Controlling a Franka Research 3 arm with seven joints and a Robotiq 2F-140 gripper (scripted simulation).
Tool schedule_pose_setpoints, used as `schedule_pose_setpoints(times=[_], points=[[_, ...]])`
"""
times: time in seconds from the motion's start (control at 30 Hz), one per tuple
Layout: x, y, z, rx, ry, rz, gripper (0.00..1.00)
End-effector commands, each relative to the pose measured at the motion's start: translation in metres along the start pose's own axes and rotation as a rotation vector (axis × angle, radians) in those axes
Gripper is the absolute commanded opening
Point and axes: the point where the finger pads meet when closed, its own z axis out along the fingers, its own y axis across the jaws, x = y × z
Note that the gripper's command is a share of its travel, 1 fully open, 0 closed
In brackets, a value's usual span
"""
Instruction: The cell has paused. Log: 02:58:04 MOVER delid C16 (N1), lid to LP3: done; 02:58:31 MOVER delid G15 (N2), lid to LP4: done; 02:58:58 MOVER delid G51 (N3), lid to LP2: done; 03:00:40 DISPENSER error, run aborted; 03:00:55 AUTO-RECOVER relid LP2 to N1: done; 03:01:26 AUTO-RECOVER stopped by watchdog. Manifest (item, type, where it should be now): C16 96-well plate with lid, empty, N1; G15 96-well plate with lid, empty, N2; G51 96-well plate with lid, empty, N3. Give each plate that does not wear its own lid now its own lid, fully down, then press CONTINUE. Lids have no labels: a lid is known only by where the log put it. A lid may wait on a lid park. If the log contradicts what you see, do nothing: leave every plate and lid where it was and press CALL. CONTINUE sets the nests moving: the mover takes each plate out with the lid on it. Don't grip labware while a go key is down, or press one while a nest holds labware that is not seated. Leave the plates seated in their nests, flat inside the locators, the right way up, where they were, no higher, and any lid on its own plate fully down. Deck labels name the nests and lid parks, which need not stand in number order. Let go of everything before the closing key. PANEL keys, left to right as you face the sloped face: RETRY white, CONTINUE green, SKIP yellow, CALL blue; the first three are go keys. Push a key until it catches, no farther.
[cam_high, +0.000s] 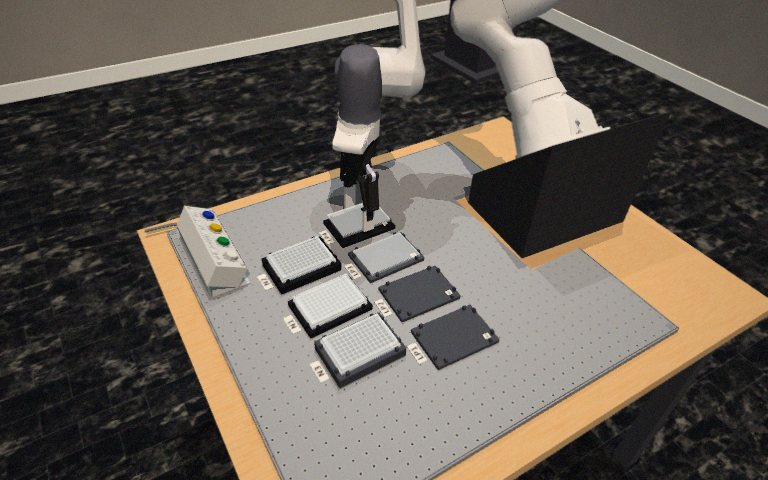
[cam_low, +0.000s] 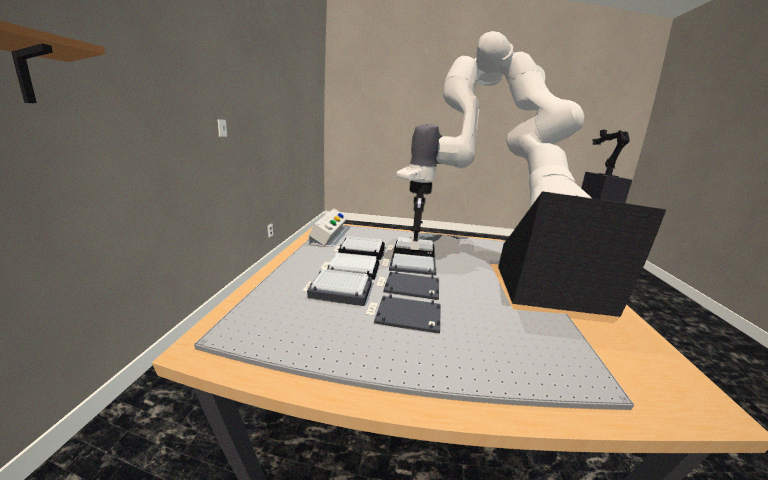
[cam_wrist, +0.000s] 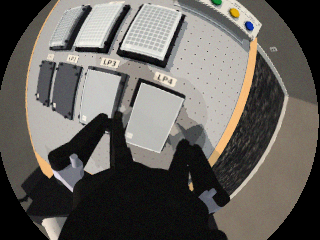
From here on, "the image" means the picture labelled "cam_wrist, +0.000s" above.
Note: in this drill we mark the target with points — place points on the white button panel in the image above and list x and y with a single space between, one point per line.
239 22

